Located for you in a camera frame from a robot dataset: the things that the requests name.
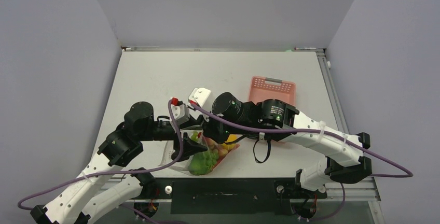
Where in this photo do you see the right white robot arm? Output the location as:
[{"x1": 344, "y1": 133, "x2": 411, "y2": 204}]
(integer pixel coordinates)
[{"x1": 191, "y1": 92, "x2": 372, "y2": 197}]

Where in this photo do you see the clear zip top bag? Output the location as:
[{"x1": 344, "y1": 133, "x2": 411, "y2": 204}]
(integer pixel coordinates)
[{"x1": 169, "y1": 131, "x2": 244, "y2": 176}]

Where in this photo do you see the pink plastic basket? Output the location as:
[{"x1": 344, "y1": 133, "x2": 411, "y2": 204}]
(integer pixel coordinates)
[{"x1": 248, "y1": 76, "x2": 296, "y2": 106}]

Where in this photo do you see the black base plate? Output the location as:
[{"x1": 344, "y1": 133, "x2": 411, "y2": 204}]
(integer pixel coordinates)
[{"x1": 133, "y1": 177, "x2": 327, "y2": 217}]

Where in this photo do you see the green grape bunch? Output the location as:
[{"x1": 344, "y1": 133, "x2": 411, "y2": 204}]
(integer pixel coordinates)
[{"x1": 187, "y1": 132, "x2": 219, "y2": 176}]

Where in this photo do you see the red cherry tomato bunch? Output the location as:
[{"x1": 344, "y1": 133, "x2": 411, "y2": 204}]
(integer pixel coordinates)
[{"x1": 205, "y1": 137, "x2": 236, "y2": 158}]

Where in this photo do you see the aluminium table rail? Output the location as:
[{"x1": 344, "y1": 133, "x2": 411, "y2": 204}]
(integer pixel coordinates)
[{"x1": 316, "y1": 48, "x2": 382, "y2": 203}]

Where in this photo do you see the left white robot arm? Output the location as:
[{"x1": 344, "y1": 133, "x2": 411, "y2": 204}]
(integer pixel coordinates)
[{"x1": 31, "y1": 98, "x2": 207, "y2": 223}]

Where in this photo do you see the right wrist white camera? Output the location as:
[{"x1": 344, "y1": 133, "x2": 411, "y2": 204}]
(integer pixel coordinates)
[{"x1": 188, "y1": 88, "x2": 214, "y2": 110}]

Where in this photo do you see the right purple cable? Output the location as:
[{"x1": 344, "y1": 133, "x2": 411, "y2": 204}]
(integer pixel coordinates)
[{"x1": 189, "y1": 102, "x2": 414, "y2": 178}]

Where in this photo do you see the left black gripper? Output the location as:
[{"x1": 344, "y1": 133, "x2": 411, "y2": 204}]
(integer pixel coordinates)
[{"x1": 138, "y1": 114, "x2": 207, "y2": 156}]

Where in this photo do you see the yellow lemon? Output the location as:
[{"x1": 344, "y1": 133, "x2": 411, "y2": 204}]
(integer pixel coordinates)
[{"x1": 224, "y1": 134, "x2": 238, "y2": 145}]

